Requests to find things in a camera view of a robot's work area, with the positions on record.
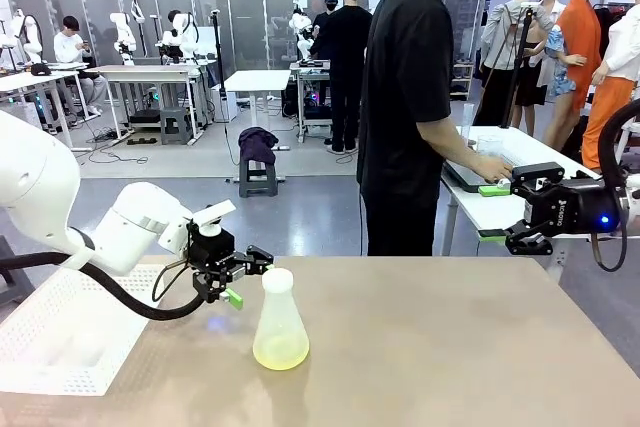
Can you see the tall person in black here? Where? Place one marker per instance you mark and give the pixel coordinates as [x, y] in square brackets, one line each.
[350, 72]

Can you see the person in black t-shirt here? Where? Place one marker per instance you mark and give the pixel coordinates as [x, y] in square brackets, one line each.
[405, 97]

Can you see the white side table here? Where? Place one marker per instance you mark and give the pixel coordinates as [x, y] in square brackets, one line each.
[480, 212]

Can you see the person with cap and mask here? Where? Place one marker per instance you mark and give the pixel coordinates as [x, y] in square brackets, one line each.
[325, 27]

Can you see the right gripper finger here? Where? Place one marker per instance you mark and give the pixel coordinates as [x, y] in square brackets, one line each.
[525, 242]
[535, 177]

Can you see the white round flask cap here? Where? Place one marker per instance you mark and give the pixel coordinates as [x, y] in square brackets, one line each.
[278, 279]

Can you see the grey plastic stool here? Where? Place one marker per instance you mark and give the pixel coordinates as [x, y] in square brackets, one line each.
[176, 124]

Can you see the seated person in white shirt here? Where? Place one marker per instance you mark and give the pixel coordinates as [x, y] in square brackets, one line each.
[70, 52]

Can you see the mannequin with orange trousers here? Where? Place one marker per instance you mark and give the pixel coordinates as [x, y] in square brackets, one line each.
[612, 97]

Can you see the black pole stand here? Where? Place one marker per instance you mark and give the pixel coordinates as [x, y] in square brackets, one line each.
[216, 47]

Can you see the mannequin in grey shirt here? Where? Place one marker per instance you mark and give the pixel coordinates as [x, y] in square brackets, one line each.
[510, 32]

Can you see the black cap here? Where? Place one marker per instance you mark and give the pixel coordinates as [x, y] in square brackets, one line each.
[40, 69]

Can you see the white humanoid robot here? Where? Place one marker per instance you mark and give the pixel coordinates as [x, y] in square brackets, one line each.
[123, 32]
[30, 34]
[182, 34]
[301, 37]

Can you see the desk with computer underneath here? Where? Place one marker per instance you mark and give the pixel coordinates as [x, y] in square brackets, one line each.
[312, 97]

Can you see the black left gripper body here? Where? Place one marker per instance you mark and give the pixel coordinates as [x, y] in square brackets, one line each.
[215, 257]

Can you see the person's right hand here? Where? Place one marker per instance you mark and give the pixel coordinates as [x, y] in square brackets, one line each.
[495, 171]

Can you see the mannequin in orange coat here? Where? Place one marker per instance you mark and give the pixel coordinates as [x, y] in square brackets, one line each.
[580, 47]

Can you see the black tripod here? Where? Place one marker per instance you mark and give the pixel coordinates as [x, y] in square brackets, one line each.
[517, 62]

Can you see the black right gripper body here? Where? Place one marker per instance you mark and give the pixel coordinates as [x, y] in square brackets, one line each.
[575, 207]

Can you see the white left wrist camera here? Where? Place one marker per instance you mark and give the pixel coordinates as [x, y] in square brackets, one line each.
[215, 212]

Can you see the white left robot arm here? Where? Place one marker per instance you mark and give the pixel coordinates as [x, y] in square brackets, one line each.
[35, 182]

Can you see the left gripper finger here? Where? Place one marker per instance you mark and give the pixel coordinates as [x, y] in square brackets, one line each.
[234, 299]
[257, 259]

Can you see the white standing table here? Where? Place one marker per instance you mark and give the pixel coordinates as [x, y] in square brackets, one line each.
[257, 81]

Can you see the black tray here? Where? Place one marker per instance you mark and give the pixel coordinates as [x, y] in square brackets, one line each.
[460, 177]

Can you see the conical flask with yellow liquid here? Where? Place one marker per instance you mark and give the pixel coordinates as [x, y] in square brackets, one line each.
[280, 337]

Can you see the dark step stool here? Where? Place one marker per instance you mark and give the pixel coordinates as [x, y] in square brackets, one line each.
[257, 179]

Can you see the white desk with grey legs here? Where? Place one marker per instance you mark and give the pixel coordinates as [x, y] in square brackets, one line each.
[35, 82]
[145, 72]

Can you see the purple cloth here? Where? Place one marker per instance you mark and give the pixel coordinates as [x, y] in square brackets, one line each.
[257, 142]

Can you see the person's right forearm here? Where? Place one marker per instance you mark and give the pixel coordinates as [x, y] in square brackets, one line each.
[455, 144]

